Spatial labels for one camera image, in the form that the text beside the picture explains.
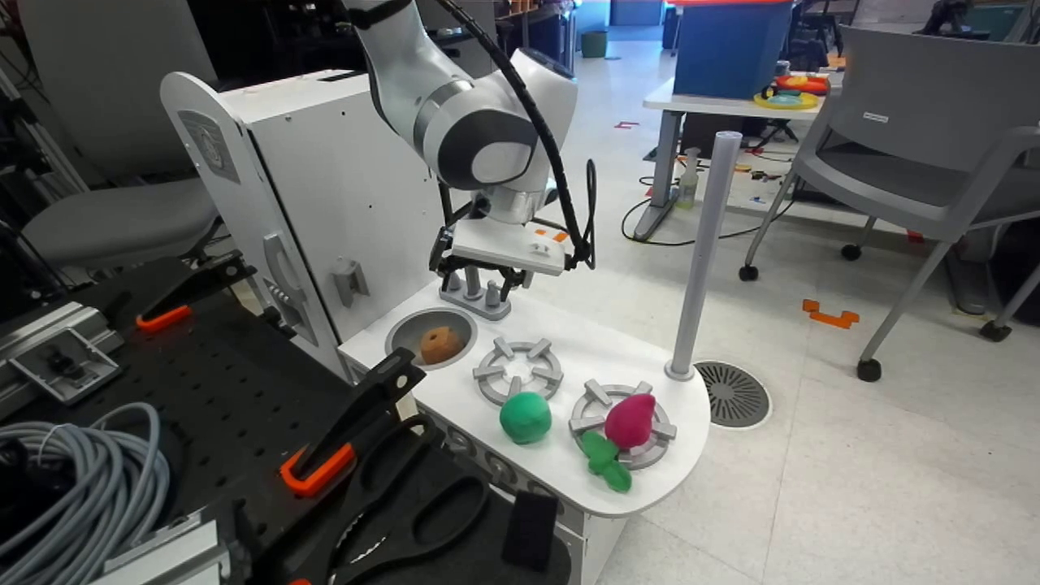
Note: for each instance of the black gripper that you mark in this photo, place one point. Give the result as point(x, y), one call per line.
point(481, 268)

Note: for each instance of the grey toy faucet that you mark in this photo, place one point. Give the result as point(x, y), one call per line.
point(480, 302)

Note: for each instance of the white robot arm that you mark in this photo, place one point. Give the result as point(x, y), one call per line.
point(434, 99)

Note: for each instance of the orange toy food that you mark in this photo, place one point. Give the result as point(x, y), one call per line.
point(440, 347)

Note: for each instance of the grey round toy sink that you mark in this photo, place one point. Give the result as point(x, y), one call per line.
point(408, 335)

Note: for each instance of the green toy ball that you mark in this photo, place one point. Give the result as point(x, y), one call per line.
point(523, 419)

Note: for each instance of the white toy kitchen cabinet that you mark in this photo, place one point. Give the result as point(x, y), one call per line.
point(326, 195)

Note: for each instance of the pink toy fruit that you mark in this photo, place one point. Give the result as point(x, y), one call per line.
point(628, 422)

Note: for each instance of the small green toy vegetable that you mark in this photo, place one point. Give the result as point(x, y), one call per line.
point(605, 464)

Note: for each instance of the grey vertical pole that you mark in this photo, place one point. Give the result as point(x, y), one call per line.
point(703, 250)

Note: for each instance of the black flat rectangular device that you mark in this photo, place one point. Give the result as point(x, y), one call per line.
point(529, 530)

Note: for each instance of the white side table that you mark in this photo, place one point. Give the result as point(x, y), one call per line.
point(692, 108)

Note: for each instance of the round floor drain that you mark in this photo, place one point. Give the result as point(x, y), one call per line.
point(735, 394)

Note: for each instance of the blue storage bin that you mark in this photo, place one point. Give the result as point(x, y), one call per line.
point(733, 49)

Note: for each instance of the yellow green toy plate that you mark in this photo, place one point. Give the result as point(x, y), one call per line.
point(785, 103)

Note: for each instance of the grey padded office chair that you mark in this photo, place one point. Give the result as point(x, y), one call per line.
point(119, 221)

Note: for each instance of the orange toy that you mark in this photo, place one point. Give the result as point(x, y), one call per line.
point(804, 84)

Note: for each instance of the grey plastic chair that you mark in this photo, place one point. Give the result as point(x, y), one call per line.
point(922, 120)

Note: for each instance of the aluminium extrusion bracket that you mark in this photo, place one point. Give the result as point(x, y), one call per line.
point(59, 361)

